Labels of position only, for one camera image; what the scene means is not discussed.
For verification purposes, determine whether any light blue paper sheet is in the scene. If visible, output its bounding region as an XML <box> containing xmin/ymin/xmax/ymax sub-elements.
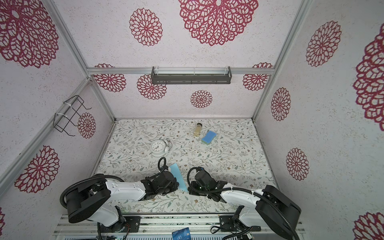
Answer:
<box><xmin>169</xmin><ymin>163</ymin><xmax>188</xmax><ymax>193</ymax></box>

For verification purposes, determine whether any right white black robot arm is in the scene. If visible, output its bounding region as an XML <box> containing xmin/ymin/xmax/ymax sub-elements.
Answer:
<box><xmin>187</xmin><ymin>167</ymin><xmax>301</xmax><ymax>240</ymax></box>

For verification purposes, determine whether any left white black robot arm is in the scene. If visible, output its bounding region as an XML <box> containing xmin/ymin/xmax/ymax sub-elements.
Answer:
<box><xmin>60</xmin><ymin>170</ymin><xmax>179</xmax><ymax>232</ymax></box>

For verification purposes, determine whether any white alarm clock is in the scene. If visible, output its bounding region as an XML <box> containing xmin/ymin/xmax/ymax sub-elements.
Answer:
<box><xmin>150</xmin><ymin>140</ymin><xmax>173</xmax><ymax>158</ymax></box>

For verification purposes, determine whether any blue green sponge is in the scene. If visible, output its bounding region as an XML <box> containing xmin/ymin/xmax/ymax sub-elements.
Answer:
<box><xmin>202</xmin><ymin>131</ymin><xmax>217</xmax><ymax>145</ymax></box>

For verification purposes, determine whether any blue card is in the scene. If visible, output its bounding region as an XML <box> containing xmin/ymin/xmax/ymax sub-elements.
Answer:
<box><xmin>172</xmin><ymin>228</ymin><xmax>192</xmax><ymax>240</ymax></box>

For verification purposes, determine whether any small yellow liquid jar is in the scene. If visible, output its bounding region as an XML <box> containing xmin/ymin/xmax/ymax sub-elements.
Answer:
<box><xmin>194</xmin><ymin>123</ymin><xmax>203</xmax><ymax>137</ymax></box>

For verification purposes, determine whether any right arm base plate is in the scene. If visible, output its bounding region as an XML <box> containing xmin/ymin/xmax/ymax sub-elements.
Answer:
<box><xmin>219</xmin><ymin>215</ymin><xmax>248</xmax><ymax>232</ymax></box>

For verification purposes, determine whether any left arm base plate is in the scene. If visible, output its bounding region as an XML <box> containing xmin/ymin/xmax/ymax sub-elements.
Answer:
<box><xmin>98</xmin><ymin>216</ymin><xmax>141</xmax><ymax>233</ymax></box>

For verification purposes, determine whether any black wall shelf rack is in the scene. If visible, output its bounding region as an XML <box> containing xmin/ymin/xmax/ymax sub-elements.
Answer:
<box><xmin>150</xmin><ymin>67</ymin><xmax>233</xmax><ymax>85</ymax></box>

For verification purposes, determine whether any black wire wall basket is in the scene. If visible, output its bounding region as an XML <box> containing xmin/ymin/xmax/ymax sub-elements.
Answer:
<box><xmin>53</xmin><ymin>95</ymin><xmax>92</xmax><ymax>137</ymax></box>

